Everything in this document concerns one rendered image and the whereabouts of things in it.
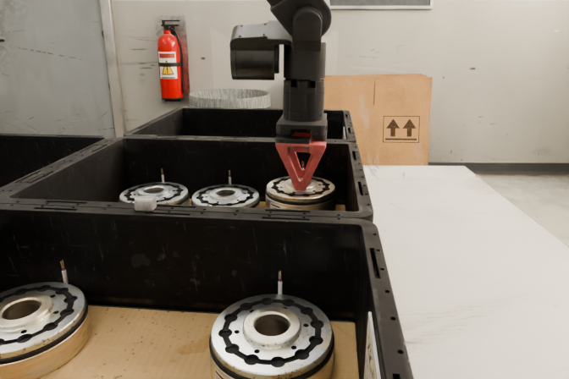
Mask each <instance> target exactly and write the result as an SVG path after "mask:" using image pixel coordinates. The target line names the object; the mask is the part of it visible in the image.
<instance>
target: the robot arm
mask: <svg viewBox="0 0 569 379"><path fill-rule="evenodd" d="M267 2H268V3H269V4H270V11H271V12H272V14H273V15H274V16H275V17H276V19H277V20H269V21H268V23H264V24H251V25H237V26H235V27H234V28H233V30H232V35H231V39H230V44H229V47H230V55H229V56H230V69H231V76H232V79H233V80H275V74H279V45H284V78H285V80H284V99H283V115H282V116H281V118H280V119H279V121H278V122H277V123H276V133H277V136H276V138H275V146H276V149H277V151H278V153H279V155H280V157H281V159H282V161H283V163H284V166H285V168H286V170H287V172H288V174H289V176H290V179H291V182H292V184H293V185H294V188H295V190H297V191H305V190H306V189H307V186H308V185H309V182H310V180H311V178H312V176H313V174H314V172H315V170H316V167H317V165H318V163H319V161H320V159H321V157H322V155H323V153H324V151H325V149H326V144H327V142H324V141H325V140H326V139H327V126H328V120H327V113H323V110H324V87H325V86H324V80H322V79H324V78H325V64H326V42H321V41H322V36H323V35H324V34H325V33H326V32H327V31H328V29H329V27H330V25H331V20H332V15H331V9H330V2H329V0H267ZM297 152H309V153H310V154H311V156H310V158H309V161H308V163H307V166H306V168H305V169H304V170H302V169H301V165H300V163H299V160H298V157H297V155H296V153H297ZM298 178H303V180H302V181H300V180H299V179H298Z"/></svg>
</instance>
